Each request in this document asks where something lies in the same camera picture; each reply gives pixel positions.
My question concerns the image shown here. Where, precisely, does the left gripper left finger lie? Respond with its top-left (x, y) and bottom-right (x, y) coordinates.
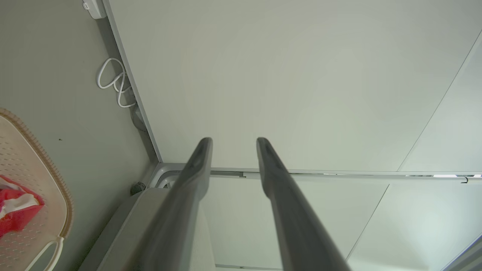
top-left (128, 137), bottom-right (214, 271)

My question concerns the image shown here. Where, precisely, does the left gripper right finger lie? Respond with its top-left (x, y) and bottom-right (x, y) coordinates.
top-left (256, 137), bottom-right (353, 271)

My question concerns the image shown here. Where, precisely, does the red garment with white trim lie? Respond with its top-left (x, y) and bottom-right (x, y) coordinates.
top-left (0, 175), bottom-right (45, 238)

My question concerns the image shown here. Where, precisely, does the grey partition foot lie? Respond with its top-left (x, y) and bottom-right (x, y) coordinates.
top-left (131, 107), bottom-right (148, 132)
top-left (148, 163), bottom-right (186, 189)

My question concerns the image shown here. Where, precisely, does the large white partition panel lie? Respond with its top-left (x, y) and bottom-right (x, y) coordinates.
top-left (102, 0), bottom-right (482, 177)

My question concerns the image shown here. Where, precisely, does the beige perforated laundry basket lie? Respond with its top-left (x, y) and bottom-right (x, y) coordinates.
top-left (0, 108), bottom-right (74, 271)

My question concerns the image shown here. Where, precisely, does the white power strip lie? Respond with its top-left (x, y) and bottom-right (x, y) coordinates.
top-left (82, 0), bottom-right (107, 19)

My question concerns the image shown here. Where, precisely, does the white coiled power cable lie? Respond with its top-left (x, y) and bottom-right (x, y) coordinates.
top-left (97, 58), bottom-right (137, 108)

